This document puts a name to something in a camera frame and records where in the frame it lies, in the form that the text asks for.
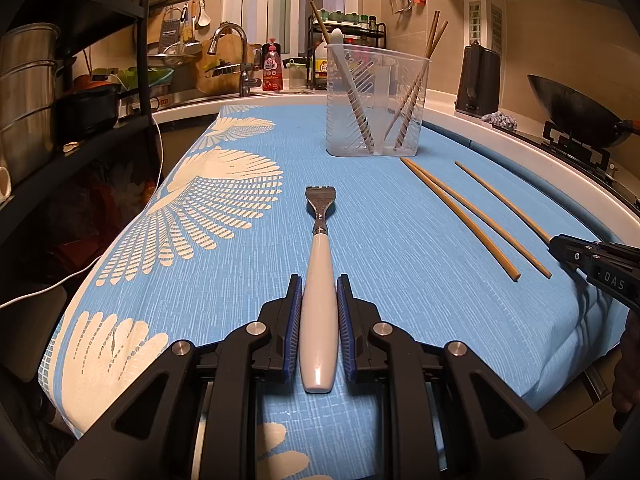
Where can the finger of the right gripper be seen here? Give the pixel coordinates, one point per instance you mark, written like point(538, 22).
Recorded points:
point(574, 253)

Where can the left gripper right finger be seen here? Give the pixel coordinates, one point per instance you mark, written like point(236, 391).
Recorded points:
point(445, 414)

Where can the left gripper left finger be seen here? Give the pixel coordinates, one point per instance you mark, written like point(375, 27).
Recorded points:
point(193, 412)

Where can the wooden chopstick seven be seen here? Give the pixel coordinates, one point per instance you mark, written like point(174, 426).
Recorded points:
point(534, 226)

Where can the wooden chopstick six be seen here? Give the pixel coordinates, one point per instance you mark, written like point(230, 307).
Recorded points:
point(467, 207)

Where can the white handled metal fork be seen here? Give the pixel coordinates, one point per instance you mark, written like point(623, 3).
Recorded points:
point(318, 331)

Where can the wooden chopstick five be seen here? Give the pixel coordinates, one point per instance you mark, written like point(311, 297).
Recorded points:
point(505, 263)

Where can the wooden chopstick four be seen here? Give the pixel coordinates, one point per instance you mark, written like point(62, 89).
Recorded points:
point(411, 104)

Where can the wooden chopstick three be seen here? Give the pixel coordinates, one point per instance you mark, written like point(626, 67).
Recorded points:
point(417, 80)

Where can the wooden chopstick one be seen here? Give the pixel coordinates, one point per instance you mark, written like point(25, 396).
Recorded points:
point(350, 89)

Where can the chrome kitchen faucet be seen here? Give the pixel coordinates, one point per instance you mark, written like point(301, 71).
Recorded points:
point(247, 81)

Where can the person's right hand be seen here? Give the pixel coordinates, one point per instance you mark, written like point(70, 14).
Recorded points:
point(626, 387)

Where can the blue white patterned mat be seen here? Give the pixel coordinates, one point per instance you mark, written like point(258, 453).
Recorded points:
point(230, 225)

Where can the black wok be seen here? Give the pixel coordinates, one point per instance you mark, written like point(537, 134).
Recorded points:
point(581, 117)

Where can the blue white dish cloth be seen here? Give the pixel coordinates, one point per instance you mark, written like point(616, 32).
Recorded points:
point(501, 121)

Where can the black electric kettle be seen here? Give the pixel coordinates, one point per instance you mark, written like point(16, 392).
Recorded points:
point(479, 85)

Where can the black shelving rack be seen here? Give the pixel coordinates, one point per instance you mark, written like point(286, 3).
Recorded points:
point(81, 24)

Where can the clear plastic utensil holder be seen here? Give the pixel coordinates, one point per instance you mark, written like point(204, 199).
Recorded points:
point(382, 78)

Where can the wooden cutting board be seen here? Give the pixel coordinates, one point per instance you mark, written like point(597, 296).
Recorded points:
point(219, 73)

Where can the orange pot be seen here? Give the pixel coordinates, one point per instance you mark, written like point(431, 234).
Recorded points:
point(85, 113)

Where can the black condiment rack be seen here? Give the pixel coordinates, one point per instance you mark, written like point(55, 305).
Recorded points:
point(353, 34)

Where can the glass jar green lid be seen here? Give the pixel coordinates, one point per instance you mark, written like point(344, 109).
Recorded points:
point(297, 75)

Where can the pink dish soap bottle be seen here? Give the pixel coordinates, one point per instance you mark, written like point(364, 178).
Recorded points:
point(272, 79)

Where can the metal bowl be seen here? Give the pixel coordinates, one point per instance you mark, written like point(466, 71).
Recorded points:
point(170, 59)

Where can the yellow label oil jug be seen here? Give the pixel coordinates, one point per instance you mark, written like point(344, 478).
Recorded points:
point(320, 66)

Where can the metal box grater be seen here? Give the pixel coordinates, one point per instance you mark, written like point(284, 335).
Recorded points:
point(169, 42)

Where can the white hanging ladle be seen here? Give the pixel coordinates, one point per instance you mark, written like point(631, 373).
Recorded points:
point(203, 20)

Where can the steel stock pot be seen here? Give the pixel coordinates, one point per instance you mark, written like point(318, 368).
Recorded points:
point(27, 93)

